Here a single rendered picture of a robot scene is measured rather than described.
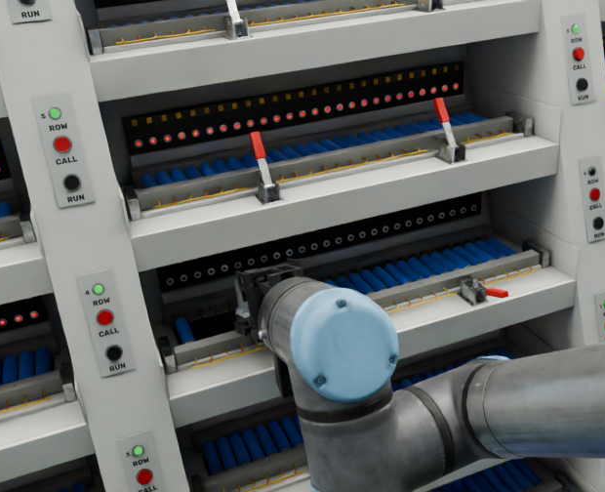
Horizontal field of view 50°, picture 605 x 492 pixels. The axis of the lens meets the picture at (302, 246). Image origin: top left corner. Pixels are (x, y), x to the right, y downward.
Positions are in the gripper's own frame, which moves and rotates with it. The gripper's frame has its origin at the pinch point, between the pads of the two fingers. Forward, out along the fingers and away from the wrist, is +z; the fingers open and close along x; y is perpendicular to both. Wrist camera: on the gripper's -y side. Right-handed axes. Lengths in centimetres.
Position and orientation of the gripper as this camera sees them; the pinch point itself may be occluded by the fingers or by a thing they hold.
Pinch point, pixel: (259, 309)
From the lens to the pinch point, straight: 90.3
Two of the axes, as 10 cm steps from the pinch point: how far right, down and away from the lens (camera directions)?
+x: -9.4, 2.2, -2.7
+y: -2.0, -9.7, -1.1
